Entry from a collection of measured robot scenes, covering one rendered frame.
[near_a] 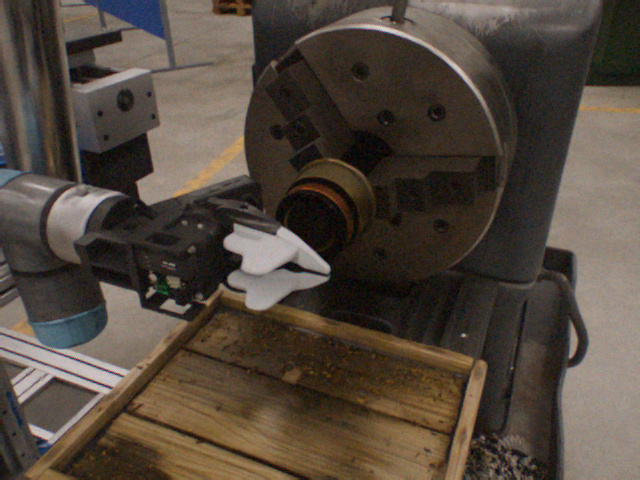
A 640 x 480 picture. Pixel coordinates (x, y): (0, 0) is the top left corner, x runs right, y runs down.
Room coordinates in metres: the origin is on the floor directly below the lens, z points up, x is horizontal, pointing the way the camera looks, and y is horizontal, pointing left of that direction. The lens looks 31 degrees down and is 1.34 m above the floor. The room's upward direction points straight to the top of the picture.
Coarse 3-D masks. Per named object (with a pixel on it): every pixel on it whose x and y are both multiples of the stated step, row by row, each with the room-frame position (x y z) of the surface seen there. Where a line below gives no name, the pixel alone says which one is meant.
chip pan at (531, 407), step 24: (552, 288) 1.08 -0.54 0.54; (552, 312) 0.99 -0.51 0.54; (528, 336) 0.90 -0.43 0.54; (552, 336) 0.90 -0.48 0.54; (528, 360) 0.83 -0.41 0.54; (552, 360) 0.83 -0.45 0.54; (528, 384) 0.77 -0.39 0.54; (552, 384) 0.77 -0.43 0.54; (528, 408) 0.71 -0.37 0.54; (552, 408) 0.71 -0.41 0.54; (528, 432) 0.65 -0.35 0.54
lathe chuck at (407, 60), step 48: (336, 48) 0.59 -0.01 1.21; (384, 48) 0.57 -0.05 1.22; (432, 48) 0.55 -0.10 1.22; (336, 96) 0.59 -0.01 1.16; (384, 96) 0.57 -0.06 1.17; (432, 96) 0.55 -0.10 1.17; (480, 96) 0.53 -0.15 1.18; (288, 144) 0.61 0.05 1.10; (432, 144) 0.55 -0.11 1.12; (480, 144) 0.53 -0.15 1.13; (480, 192) 0.53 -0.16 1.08; (384, 240) 0.57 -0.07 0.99; (432, 240) 0.54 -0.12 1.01
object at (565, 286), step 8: (544, 272) 0.76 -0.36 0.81; (552, 272) 0.76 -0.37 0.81; (536, 280) 0.76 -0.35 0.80; (552, 280) 0.75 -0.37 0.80; (560, 280) 0.75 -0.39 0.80; (560, 288) 0.75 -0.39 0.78; (568, 288) 0.75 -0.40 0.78; (568, 296) 0.75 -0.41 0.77; (568, 304) 0.75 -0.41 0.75; (576, 304) 0.76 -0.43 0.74; (568, 312) 0.76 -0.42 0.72; (576, 312) 0.76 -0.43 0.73; (576, 320) 0.76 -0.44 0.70; (576, 328) 0.77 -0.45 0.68; (584, 328) 0.77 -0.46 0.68; (584, 336) 0.78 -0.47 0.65; (584, 344) 0.80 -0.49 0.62; (576, 352) 0.82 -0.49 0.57; (584, 352) 0.81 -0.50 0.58; (568, 360) 0.84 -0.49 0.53; (576, 360) 0.83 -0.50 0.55; (568, 368) 0.84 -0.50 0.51
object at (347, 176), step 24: (312, 168) 0.50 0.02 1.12; (336, 168) 0.49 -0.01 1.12; (288, 192) 0.46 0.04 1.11; (312, 192) 0.45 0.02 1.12; (336, 192) 0.46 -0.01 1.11; (360, 192) 0.47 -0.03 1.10; (288, 216) 0.46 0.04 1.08; (312, 216) 0.50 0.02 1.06; (336, 216) 0.43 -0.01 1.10; (360, 216) 0.46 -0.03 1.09; (312, 240) 0.46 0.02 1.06; (336, 240) 0.43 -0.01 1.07
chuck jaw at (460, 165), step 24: (384, 168) 0.53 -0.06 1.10; (408, 168) 0.52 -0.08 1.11; (432, 168) 0.51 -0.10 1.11; (456, 168) 0.50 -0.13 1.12; (480, 168) 0.52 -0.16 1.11; (384, 192) 0.48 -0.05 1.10; (408, 192) 0.50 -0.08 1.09; (432, 192) 0.51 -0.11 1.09; (456, 192) 0.50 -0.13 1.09; (384, 216) 0.48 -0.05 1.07
